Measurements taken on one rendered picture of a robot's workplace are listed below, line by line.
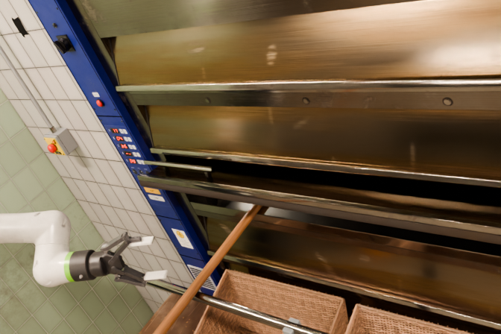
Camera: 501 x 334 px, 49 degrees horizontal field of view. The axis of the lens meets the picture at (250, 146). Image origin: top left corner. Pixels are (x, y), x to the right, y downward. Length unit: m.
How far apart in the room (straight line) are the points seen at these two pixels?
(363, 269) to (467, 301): 0.33
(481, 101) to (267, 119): 0.62
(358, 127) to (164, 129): 0.76
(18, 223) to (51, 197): 1.02
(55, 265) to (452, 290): 1.17
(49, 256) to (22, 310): 1.12
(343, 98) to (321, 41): 0.16
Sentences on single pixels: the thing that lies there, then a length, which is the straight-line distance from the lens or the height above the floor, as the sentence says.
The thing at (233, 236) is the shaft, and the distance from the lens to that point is 1.84.
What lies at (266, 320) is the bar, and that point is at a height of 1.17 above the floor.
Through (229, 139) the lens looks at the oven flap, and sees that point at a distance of 1.72.
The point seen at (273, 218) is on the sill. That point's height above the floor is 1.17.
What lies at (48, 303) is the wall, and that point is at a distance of 2.96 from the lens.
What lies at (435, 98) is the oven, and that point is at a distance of 1.28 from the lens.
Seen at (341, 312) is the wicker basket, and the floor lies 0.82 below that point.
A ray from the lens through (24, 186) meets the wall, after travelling 2.77.
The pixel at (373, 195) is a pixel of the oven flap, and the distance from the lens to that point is 1.47.
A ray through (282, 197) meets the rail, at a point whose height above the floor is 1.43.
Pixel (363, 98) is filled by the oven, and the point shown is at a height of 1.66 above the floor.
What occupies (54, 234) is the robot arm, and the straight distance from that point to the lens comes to 1.82.
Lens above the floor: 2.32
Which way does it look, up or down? 29 degrees down
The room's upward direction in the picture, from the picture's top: 24 degrees counter-clockwise
